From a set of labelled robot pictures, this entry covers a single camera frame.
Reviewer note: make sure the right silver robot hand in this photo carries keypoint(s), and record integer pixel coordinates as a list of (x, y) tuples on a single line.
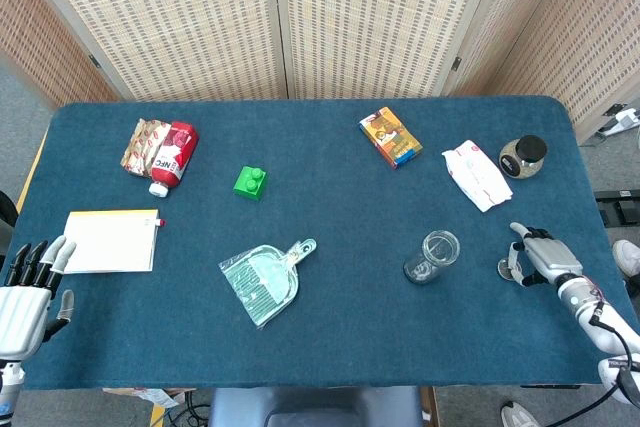
[(555, 257)]

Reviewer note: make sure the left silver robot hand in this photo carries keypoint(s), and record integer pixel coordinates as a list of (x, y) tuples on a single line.
[(20, 312)]

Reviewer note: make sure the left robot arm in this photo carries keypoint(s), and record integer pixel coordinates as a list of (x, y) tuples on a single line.
[(7, 392)]

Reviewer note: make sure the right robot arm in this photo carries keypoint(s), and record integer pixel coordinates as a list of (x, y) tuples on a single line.
[(610, 334)]

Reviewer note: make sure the clear glass jar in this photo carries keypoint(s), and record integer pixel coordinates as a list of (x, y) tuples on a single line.
[(422, 274)]

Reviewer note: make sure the white sneaker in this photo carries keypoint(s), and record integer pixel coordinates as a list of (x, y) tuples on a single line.
[(627, 257), (517, 417)]

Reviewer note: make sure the black floor equipment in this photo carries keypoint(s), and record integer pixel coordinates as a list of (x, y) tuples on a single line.
[(625, 209)]

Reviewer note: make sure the glass spice jar black lid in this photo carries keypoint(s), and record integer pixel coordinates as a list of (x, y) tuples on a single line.
[(522, 159)]

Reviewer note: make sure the black object beside table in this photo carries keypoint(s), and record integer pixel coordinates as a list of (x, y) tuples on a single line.
[(6, 209)]

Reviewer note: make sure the white wet wipes pack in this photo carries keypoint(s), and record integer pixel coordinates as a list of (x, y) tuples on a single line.
[(475, 177)]

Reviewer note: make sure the white notebook yellow edge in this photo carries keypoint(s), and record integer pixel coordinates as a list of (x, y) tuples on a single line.
[(110, 242)]

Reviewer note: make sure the white floor device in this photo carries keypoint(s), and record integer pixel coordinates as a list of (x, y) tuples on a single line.
[(625, 119)]

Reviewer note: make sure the papers under table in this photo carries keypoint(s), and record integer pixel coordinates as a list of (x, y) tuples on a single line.
[(160, 397)]

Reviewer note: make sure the orange blue carton box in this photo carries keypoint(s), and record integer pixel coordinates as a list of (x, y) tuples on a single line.
[(392, 139)]

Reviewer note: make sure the gold snack packet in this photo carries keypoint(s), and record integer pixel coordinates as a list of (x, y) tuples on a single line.
[(140, 147)]

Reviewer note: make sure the red juice bottle white cap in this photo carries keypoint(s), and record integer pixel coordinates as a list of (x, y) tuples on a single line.
[(172, 157)]

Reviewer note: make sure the blue table cloth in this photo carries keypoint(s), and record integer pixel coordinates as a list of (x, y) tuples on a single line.
[(350, 337)]

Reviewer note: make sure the bagged mint dustpan brush set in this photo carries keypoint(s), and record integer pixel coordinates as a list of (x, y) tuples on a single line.
[(260, 287)]

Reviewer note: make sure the green toy brick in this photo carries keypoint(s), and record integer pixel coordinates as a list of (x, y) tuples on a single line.
[(247, 184)]

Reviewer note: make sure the dark robot torso base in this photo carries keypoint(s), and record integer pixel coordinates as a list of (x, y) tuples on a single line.
[(310, 407)]

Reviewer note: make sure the woven folding screen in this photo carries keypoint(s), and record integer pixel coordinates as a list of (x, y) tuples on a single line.
[(200, 22)]

